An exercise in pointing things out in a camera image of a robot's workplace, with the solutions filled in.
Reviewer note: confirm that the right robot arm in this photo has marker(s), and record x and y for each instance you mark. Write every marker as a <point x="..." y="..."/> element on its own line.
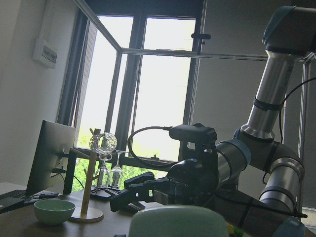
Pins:
<point x="252" y="181"/>

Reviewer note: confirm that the green plastic cup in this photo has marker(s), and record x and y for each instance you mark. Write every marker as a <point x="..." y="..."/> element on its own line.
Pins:
<point x="178" y="221"/>

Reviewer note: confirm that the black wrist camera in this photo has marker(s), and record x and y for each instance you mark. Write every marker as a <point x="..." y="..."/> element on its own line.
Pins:
<point x="196" y="133"/>

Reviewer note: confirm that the clear glass on stand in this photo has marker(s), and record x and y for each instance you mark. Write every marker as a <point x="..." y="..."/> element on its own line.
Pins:
<point x="103" y="143"/>

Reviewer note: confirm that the black laptop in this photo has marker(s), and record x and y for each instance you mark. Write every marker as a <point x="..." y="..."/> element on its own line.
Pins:
<point x="13" y="200"/>

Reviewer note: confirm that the grey computer monitor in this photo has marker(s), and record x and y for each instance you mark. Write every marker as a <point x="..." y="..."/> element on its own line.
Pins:
<point x="50" y="162"/>

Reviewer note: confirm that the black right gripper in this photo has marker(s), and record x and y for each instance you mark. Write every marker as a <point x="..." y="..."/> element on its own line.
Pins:
<point x="190" y="182"/>

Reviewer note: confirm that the green bowl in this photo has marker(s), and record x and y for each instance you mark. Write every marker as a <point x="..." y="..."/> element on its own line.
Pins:
<point x="53" y="211"/>

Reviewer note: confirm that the wine glass rack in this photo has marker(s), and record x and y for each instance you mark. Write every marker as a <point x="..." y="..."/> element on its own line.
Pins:
<point x="109" y="181"/>

